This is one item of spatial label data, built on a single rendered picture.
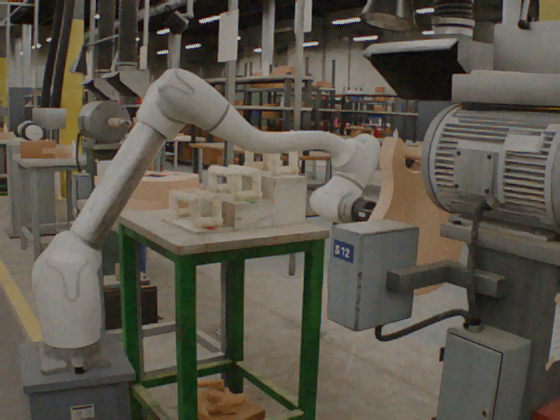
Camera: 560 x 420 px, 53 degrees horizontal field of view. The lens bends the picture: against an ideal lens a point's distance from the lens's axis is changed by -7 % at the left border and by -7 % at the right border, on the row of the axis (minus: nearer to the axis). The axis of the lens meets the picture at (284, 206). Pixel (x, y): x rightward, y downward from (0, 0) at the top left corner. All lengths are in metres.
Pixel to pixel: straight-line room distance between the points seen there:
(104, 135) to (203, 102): 2.10
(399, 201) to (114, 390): 0.85
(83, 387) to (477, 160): 1.05
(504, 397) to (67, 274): 1.02
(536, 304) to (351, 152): 0.83
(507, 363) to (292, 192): 1.22
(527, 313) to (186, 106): 0.95
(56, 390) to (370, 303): 0.78
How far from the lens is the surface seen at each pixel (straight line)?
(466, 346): 1.19
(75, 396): 1.53
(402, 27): 1.51
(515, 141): 1.17
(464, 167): 1.21
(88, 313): 1.51
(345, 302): 1.19
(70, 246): 1.67
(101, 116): 3.60
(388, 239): 1.17
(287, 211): 2.15
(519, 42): 1.41
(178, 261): 1.85
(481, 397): 1.19
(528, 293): 1.20
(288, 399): 2.42
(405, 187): 1.48
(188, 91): 1.55
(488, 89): 1.26
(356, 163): 1.79
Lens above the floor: 1.35
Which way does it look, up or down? 9 degrees down
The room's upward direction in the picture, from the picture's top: 2 degrees clockwise
